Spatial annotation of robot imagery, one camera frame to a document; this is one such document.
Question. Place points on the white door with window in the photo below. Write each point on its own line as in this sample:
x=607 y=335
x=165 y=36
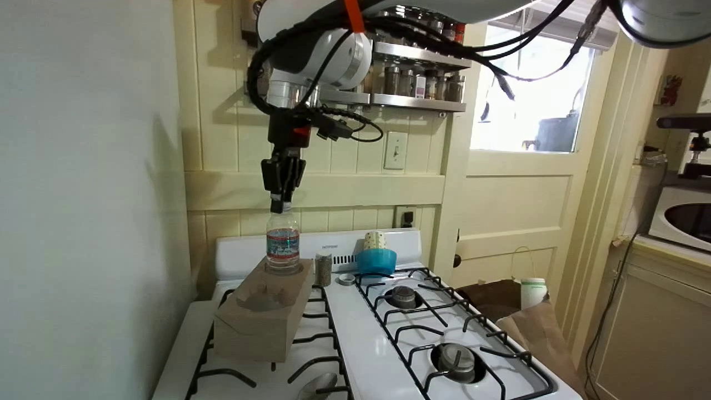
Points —
x=523 y=160

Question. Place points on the wall spice rack shelf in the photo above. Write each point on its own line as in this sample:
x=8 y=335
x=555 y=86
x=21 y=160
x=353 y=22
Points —
x=412 y=74

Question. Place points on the white jar on floor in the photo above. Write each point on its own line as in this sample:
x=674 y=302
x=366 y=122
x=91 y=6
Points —
x=531 y=292

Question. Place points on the white wall outlet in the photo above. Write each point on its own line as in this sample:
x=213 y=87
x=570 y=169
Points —
x=396 y=150

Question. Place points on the clear plastic water bottle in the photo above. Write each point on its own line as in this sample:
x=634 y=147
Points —
x=283 y=242

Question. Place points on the small metal shaker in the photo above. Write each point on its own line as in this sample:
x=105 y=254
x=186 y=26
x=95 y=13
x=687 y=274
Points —
x=322 y=270

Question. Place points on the patterned paper cup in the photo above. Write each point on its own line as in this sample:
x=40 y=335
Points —
x=375 y=242

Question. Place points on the black burner grate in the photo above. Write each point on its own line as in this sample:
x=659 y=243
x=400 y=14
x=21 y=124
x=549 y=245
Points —
x=309 y=367
x=448 y=347

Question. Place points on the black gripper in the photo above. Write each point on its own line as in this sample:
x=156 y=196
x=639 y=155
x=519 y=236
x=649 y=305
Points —
x=285 y=167

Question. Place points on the white gas stove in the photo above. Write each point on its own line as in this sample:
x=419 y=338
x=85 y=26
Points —
x=371 y=363

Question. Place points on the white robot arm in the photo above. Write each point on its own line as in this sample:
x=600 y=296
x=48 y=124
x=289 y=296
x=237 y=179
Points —
x=652 y=23

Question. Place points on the white refrigerator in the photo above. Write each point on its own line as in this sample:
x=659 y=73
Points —
x=95 y=259

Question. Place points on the blue bowl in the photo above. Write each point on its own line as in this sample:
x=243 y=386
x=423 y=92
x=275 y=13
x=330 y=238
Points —
x=377 y=262

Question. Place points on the metal spoon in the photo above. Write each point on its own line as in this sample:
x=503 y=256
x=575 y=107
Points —
x=346 y=279

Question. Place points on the left black burner grate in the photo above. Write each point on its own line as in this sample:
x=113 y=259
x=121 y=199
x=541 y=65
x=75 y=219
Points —
x=309 y=367

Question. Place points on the right black burner grate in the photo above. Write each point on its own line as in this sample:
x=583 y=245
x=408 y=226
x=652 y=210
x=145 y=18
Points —
x=448 y=347

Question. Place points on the white microwave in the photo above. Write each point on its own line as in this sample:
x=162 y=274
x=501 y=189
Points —
x=683 y=217

